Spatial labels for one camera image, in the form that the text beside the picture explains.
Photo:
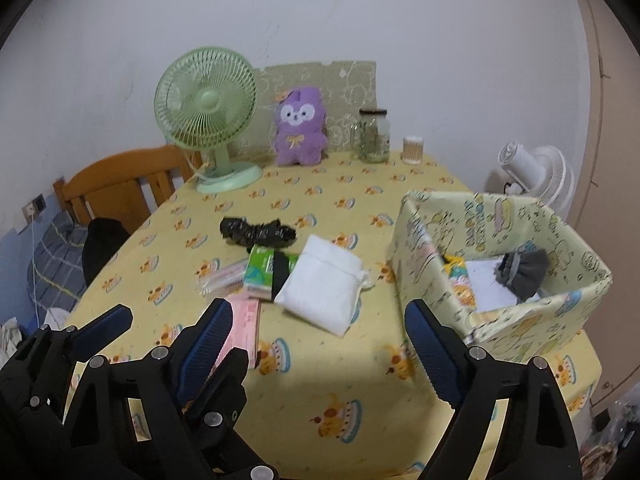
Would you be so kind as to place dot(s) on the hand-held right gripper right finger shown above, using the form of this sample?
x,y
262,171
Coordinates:
x,y
432,360

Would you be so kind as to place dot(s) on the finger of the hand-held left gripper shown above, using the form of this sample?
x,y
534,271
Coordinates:
x,y
107,330

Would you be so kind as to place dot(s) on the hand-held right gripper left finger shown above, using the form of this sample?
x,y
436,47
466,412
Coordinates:
x,y
207,350

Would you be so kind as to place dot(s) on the pink packet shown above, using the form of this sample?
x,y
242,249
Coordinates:
x,y
246,325

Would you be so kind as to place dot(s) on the clear plastic tube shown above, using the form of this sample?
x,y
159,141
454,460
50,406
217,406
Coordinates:
x,y
222,279

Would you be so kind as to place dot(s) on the green tissue packet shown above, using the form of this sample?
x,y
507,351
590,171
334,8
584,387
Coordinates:
x,y
259,270

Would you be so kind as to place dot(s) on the black small rectangular item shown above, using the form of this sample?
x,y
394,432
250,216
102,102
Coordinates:
x,y
281,275

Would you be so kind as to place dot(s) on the yellow cartoon pillow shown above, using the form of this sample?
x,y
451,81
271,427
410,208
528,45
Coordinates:
x,y
540,325

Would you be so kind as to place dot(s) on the white cloth pouch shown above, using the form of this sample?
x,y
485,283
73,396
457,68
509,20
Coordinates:
x,y
325,285

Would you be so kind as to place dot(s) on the white clothes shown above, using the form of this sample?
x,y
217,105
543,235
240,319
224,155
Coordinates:
x,y
50,317

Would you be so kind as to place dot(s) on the black garment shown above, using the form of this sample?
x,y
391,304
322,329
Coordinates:
x,y
105,245

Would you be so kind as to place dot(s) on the blue plaid bedding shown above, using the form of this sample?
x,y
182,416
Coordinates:
x,y
55,260

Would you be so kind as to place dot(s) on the white paper packet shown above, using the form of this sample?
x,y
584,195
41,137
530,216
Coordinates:
x,y
487,285

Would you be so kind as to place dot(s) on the yellow printed tablecloth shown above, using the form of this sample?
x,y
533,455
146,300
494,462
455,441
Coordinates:
x,y
310,365

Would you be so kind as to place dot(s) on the black plastic bag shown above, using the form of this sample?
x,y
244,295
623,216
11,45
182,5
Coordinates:
x,y
250,232

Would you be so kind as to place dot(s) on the grey sock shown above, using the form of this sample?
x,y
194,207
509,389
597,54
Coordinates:
x,y
527,270

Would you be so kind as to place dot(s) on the wooden chair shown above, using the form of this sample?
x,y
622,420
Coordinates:
x,y
115,185

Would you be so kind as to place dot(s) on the plastic bag clutter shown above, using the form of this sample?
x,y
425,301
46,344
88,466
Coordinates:
x,y
617,440

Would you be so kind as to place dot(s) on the cotton swab container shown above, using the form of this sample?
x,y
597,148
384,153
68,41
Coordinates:
x,y
413,151

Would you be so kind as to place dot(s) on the white fan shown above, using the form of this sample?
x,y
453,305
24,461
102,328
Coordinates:
x,y
542,170

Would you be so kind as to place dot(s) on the glass jar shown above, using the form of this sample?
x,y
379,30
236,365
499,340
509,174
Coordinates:
x,y
371,137

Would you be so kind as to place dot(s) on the purple plush toy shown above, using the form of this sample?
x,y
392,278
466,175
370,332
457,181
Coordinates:
x,y
300,130

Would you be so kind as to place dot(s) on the green desk fan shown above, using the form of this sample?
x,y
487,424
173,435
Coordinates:
x,y
205,100

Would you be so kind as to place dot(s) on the beige door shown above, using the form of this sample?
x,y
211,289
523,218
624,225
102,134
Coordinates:
x,y
615,160

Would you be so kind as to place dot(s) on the beige patterned cushion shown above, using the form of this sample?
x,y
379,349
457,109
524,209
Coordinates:
x,y
345,90

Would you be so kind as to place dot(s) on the wall socket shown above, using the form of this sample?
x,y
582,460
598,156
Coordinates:
x,y
34,206

